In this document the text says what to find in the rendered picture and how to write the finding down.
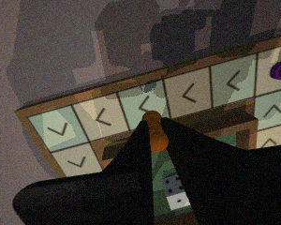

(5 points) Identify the grey die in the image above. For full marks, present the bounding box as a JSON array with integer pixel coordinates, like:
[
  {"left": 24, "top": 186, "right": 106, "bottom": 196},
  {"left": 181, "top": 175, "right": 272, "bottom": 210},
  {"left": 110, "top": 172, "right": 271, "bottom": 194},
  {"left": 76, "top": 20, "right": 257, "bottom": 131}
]
[{"left": 162, "top": 174, "right": 190, "bottom": 210}]

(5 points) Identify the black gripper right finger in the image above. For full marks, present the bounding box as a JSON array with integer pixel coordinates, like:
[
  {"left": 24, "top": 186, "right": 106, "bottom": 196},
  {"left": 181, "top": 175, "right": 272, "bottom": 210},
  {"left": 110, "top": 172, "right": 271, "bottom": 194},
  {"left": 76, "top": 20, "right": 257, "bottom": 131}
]
[{"left": 160, "top": 117, "right": 281, "bottom": 225}]

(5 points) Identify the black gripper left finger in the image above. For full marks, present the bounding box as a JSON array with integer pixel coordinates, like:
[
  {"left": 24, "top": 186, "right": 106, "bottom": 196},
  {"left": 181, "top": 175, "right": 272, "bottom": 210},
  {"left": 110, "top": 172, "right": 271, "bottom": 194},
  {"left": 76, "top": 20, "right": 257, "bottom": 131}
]
[{"left": 12, "top": 120, "right": 155, "bottom": 225}]

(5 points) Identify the orange pawn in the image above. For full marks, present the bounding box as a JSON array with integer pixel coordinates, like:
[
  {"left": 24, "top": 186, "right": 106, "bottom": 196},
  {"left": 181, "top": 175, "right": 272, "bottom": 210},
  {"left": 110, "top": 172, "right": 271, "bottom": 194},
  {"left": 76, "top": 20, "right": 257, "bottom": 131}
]
[{"left": 141, "top": 111, "right": 169, "bottom": 151}]

